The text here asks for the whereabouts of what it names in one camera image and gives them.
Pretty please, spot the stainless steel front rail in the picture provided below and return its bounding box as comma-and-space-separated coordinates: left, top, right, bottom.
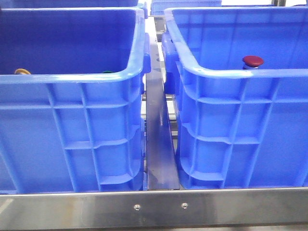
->
0, 188, 308, 231

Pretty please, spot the right blue plastic crate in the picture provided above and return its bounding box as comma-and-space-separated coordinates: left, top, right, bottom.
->
165, 6, 308, 189

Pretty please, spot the blue plastic crate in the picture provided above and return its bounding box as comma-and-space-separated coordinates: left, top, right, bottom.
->
165, 6, 308, 189
0, 8, 151, 194

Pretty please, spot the left blue plastic crate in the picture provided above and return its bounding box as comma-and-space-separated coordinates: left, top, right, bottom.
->
0, 8, 151, 194

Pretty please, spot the yellow mushroom push button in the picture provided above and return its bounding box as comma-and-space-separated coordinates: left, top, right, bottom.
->
14, 68, 31, 75

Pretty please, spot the red mushroom push button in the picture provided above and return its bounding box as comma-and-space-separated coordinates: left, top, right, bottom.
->
242, 55, 264, 70

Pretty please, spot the far right blue crate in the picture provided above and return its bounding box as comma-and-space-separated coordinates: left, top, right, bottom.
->
151, 0, 222, 16

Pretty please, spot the far left blue crate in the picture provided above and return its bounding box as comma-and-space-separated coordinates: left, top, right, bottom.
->
0, 0, 148, 18

